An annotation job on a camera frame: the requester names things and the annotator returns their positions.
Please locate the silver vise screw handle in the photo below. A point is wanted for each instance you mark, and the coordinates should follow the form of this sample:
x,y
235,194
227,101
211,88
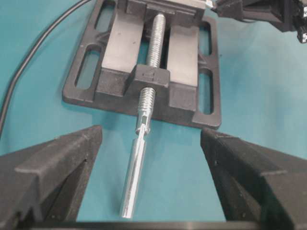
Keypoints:
x,y
143,125

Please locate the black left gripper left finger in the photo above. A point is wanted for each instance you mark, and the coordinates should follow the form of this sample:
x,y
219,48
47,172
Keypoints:
x,y
46,182

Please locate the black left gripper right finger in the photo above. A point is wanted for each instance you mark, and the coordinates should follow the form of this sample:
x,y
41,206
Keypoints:
x,y
255,183

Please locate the black metal bench vise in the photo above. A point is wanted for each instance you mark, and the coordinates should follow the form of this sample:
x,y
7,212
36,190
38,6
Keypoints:
x,y
109,68

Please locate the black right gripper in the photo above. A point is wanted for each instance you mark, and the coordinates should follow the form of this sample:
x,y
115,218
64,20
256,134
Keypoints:
x,y
285,15

